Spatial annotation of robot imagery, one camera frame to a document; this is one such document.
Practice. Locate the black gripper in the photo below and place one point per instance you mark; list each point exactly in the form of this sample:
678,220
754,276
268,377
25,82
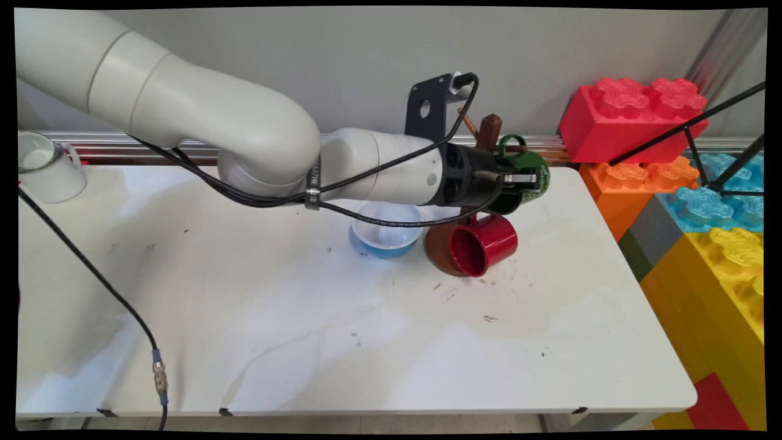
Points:
467,177

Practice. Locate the green mug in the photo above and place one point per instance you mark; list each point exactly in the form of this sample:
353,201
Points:
537,168

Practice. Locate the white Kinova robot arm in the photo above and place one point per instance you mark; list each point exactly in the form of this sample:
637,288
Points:
214,122

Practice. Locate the brown wooden mug tree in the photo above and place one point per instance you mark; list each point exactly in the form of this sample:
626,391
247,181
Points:
489,131

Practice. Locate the red mug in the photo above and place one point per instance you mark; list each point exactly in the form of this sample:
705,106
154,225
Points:
489,241

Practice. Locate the large red toy block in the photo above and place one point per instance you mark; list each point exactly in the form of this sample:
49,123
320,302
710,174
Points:
611,131

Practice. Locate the orange toy block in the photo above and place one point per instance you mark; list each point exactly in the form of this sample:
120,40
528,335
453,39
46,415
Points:
617,195

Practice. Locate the blue and white bowl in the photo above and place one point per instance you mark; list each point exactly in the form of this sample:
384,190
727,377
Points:
385,238

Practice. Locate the dark green toy block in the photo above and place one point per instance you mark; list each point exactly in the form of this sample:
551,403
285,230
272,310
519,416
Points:
634,256

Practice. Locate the grey toy block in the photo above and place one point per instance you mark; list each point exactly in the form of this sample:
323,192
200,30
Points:
654,229

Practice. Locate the black tripod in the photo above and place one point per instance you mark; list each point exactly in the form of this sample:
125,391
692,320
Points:
687,128

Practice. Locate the light blue toy block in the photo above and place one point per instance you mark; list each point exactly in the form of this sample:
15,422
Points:
702,205

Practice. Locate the large yellow toy block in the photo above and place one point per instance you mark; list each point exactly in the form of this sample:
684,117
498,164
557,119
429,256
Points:
708,305

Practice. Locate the small flat red block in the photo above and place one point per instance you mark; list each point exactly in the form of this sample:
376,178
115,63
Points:
715,406

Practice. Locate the white mug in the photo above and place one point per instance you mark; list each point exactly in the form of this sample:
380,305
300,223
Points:
52,177

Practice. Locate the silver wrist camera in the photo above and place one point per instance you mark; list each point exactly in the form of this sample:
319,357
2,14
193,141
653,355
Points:
461,84

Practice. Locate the horizontal aluminium rail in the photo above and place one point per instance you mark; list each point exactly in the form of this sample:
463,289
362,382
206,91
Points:
183,150

